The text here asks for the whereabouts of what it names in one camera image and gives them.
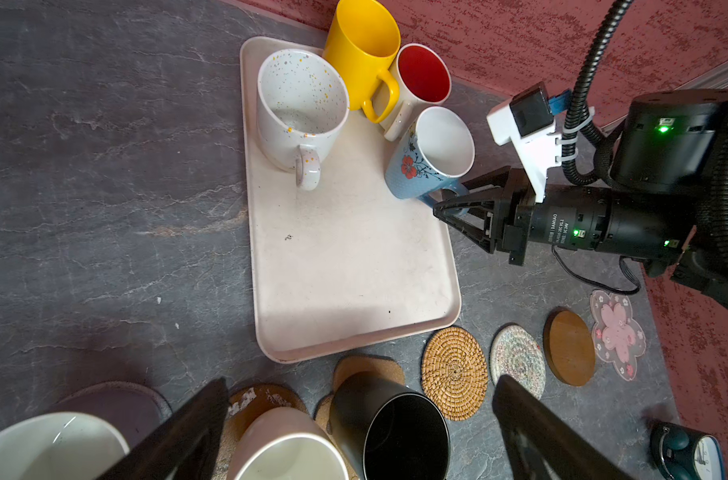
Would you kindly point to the woven rattan coaster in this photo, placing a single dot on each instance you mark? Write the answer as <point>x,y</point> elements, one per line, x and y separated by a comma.
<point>454,373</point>

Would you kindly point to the teal alarm clock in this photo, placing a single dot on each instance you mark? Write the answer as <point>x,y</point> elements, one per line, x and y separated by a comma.
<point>681,453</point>

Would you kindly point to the pink flower coaster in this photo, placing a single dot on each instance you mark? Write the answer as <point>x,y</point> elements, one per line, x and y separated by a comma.
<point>618,338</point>

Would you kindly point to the black mug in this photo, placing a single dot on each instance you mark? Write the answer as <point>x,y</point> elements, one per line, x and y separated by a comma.
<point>389,431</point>

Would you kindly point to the yellow mug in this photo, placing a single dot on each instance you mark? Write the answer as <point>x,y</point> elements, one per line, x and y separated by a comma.
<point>362,43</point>

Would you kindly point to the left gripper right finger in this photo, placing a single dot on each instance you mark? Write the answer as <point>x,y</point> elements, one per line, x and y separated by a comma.
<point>539,445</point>

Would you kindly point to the white braided coaster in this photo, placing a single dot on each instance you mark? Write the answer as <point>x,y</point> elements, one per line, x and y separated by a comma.
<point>514,352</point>

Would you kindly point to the beige serving tray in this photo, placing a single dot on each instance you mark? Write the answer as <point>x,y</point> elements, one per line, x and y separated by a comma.
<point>346,265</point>

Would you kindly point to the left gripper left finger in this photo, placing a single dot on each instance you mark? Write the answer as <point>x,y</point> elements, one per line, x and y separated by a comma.
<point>186,446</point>

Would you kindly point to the red interior mug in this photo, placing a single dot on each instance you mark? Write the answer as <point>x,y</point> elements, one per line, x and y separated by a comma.
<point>424,81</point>

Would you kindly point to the blue floral mug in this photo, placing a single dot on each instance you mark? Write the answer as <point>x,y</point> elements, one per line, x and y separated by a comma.
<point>433,155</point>

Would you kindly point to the brown paw coaster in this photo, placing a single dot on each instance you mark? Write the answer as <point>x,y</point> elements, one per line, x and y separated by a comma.
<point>347,367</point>

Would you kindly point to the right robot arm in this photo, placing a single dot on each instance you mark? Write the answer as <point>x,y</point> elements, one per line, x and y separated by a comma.
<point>654,190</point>

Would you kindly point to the brown wooden coaster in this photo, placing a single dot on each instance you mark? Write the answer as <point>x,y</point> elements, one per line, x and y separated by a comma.
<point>568,347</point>

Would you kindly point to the brown glossy coaster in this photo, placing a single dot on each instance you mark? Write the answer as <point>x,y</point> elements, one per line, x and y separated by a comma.
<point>245,406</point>

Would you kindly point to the grey round coaster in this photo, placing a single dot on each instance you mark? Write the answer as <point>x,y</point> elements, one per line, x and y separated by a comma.
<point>133,409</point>

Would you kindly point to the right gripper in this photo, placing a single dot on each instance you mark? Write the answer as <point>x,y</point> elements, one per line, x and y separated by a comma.
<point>502,214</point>

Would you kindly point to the white mug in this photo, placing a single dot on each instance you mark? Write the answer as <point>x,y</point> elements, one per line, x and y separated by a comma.
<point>303,105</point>
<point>286,443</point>

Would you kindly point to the lavender mug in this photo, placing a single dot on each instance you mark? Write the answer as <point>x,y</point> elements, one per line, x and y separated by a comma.
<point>61,445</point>

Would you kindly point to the white mug front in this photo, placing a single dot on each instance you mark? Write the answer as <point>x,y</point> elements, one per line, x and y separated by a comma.
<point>286,443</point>

